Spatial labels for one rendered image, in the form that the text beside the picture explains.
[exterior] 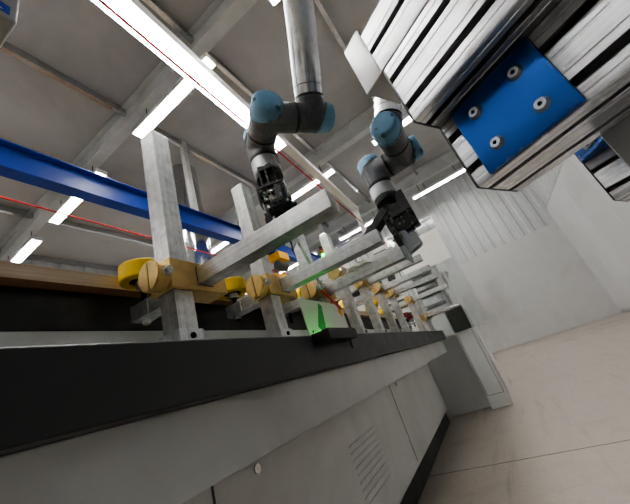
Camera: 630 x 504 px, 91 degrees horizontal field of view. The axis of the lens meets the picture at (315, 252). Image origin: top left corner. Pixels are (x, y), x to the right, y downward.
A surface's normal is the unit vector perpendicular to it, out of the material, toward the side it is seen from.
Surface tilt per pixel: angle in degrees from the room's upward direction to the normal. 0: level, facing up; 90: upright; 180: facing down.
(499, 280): 90
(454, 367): 90
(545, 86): 90
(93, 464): 90
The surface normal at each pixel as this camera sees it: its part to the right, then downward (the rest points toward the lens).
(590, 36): -0.85, 0.06
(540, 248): -0.51, -0.19
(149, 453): 0.83, -0.44
